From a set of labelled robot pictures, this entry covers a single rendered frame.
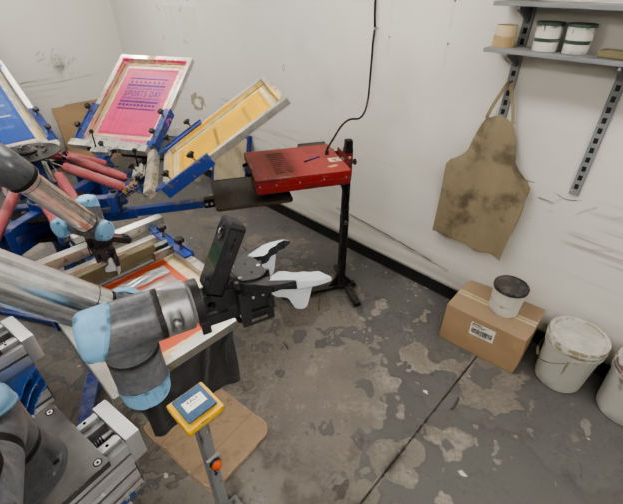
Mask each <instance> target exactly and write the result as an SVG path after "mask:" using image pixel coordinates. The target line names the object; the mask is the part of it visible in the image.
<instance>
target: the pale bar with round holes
mask: <svg viewBox="0 0 623 504"><path fill-rule="evenodd" d="M158 224H164V220H163V217H162V216H161V215H159V214H156V215H153V216H150V217H148V218H145V219H143V220H140V221H138V222H135V223H132V224H130V225H127V226H125V227H122V228H120V229H117V230H115V233H117V234H127V235H129V236H130V237H131V238H135V237H137V236H140V235H142V234H144V233H147V232H149V231H150V230H149V228H152V227H154V226H158ZM164 225H165V224H164ZM89 250H90V249H89ZM90 253H91V254H92V251H91V250H90ZM90 253H89V251H88V248H87V243H86V242H83V243H81V244H78V245H76V246H73V247H71V248H68V249H65V250H63V251H60V252H58V253H55V254H53V255H50V256H47V257H45V258H42V259H40V260H37V261H36V262H38V263H41V264H43V265H46V266H49V267H51V268H54V269H59V268H62V267H64V266H67V265H69V264H71V263H74V262H76V261H79V260H81V259H84V258H86V257H88V256H90Z"/></svg>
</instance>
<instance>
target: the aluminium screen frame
mask: <svg viewBox="0 0 623 504"><path fill-rule="evenodd" d="M150 242H152V243H153V244H156V243H158V242H161V240H159V239H158V238H157V237H155V236H154V235H153V234H152V235H149V236H147V237H145V238H142V239H140V240H137V241H135V242H133V243H130V244H128V245H126V246H123V247H121V248H118V249H116V254H117V256H120V255H122V254H125V253H127V252H129V251H132V250H134V249H136V248H139V247H141V246H143V245H146V244H148V243H150ZM172 255H174V256H175V257H176V258H178V259H179V260H180V261H181V262H183V263H184V264H185V265H187V266H188V267H189V268H191V269H192V270H193V271H194V272H196V273H197V274H198V275H200V276H201V273H202V270H203V268H204V264H203V263H201V262H200V261H199V260H197V259H196V258H195V257H193V256H190V257H188V258H186V259H184V258H183V257H182V256H180V255H179V254H178V253H176V252H175V251H174V254H172ZM97 265H99V263H97V262H96V261H95V258H94V259H92V260H90V261H87V262H85V263H82V264H80V265H78V266H75V267H73V268H70V269H68V270H66V271H63V272H65V273H67V274H70V275H73V276H74V275H76V274H78V273H81V272H83V271H85V270H88V269H90V268H92V267H95V266H97ZM58 325H59V327H60V328H61V329H62V331H63V332H64V334H65V335H66V336H67V338H68V339H69V341H70V342H71V343H72V345H73V346H74V348H75V349H76V350H77V352H78V349H77V346H76V343H75V340H74V336H73V331H72V327H70V326H66V325H63V324H59V323H58ZM240 325H242V324H241V323H238V322H237V320H236V319H235V318H232V319H230V320H227V321H224V322H221V323H218V324H216V325H215V326H213V327H212V333H209V334H206V335H203V333H202V334H200V335H199V336H197V337H196V338H194V339H192V340H191V341H189V342H188V343H186V344H184V345H183V346H181V347H180V348H178V349H176V350H175V351H173V352H172V353H170V354H168V355H167V356H165V357H164V360H165V363H166V366H167V368H168V369H169V372H170V371H172V370H173V369H175V368H176V367H178V366H179V365H181V364H182V363H184V362H185V361H187V360H189V359H190V358H192V357H193V356H195V355H196V354H198V353H199V352H201V351H202V350H204V349H205V348H207V347H208V346H210V345H211V344H213V343H214V342H216V341H218V340H219V339H221V338H222V337H224V336H225V335H227V334H228V333H230V332H231V331H233V330H234V329H236V328H237V327H239V326H240ZM78 353H79V352H78ZM87 366H88V367H89V369H90V370H91V371H92V373H93V374H94V376H95V377H96V378H97V380H98V381H99V383H100V384H101V385H102V387H103V388H104V390H105V391H106V392H107V394H108V395H109V397H110V398H111V399H112V401H113V402H114V404H115V405H116V406H118V405H120V404H121V403H123V402H124V401H123V399H122V398H121V397H120V396H119V395H118V393H117V387H116V385H115V382H114V380H113V378H112V376H111V373H110V371H109V370H108V369H107V367H106V366H105V365H104V363H103V362H102V363H100V362H98V363H94V364H87Z"/></svg>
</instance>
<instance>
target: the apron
mask: <svg viewBox="0 0 623 504"><path fill-rule="evenodd" d="M511 81H512V80H510V82H511ZM510 82H509V81H508V82H506V83H505V85H504V86H503V88H502V89H501V91H500V92H499V94H498V95H497V97H496V98H495V100H494V101H493V103H492V105H491V106H490V108H489V110H488V112H487V114H486V116H485V118H486V119H485V120H484V122H483V123H482V124H481V126H480V127H479V129H478V131H477V132H476V134H475V136H474V138H473V140H472V142H471V144H470V146H469V148H468V150H467V151H466V152H464V153H463V154H462V155H460V156H457V157H455V158H453V159H452V158H451V159H450V160H449V161H448V162H447V163H446V166H445V171H444V177H443V182H442V188H441V193H440V198H439V202H438V207H437V212H436V216H435V221H434V225H433V229H432V230H434V231H437V232H439V233H440V234H441V235H443V236H445V237H447V238H450V239H453V240H457V241H460V242H463V243H465V244H466V245H468V246H469V247H470V248H471V249H472V250H474V251H476V252H480V253H488V254H492V255H493V256H494V257H495V258H497V259H498V260H500V258H501V256H502V254H503V251H504V249H505V247H506V245H507V242H508V240H509V238H510V236H511V234H512V232H513V230H514V228H515V226H516V224H517V222H518V220H519V218H520V216H521V213H522V211H523V208H524V204H525V202H526V199H527V197H528V194H529V192H530V187H529V185H528V180H527V181H526V179H525V178H524V177H523V175H522V174H521V173H520V171H519V169H518V167H517V165H516V136H515V129H514V126H513V124H515V102H514V91H513V82H512V83H510ZM508 86H509V92H510V104H511V122H510V121H509V120H508V119H506V118H504V117H503V116H500V115H498V116H493V117H489V116H490V114H491V112H492V110H493V108H494V107H495V105H496V103H497V102H498V100H499V99H500V97H501V96H502V95H503V93H504V92H505V90H506V89H507V87H508Z"/></svg>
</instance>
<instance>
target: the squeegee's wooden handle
mask: <svg viewBox="0 0 623 504"><path fill-rule="evenodd" d="M154 252H156V248H155V245H154V244H153V243H152V242H150V243H148V244H146V245H143V246H141V247H139V248H136V249H134V250H132V251H129V252H127V253H125V254H122V255H120V256H118V259H119V262H120V267H121V271H120V273H121V272H123V271H125V270H128V269H130V268H132V267H134V266H136V265H139V264H141V263H143V262H145V261H147V260H149V259H153V260H154V256H153V253H154ZM107 266H108V261H106V262H104V263H102V264H99V265H97V266H95V267H92V268H90V269H88V270H85V271H83V272H81V273H78V274H76V275H74V276H75V277H78V278H81V279H83V280H86V281H88V282H91V283H94V284H97V283H99V282H101V281H104V280H106V279H108V278H110V277H112V276H114V275H117V274H118V273H117V271H112V272H106V271H105V268H106V267H107Z"/></svg>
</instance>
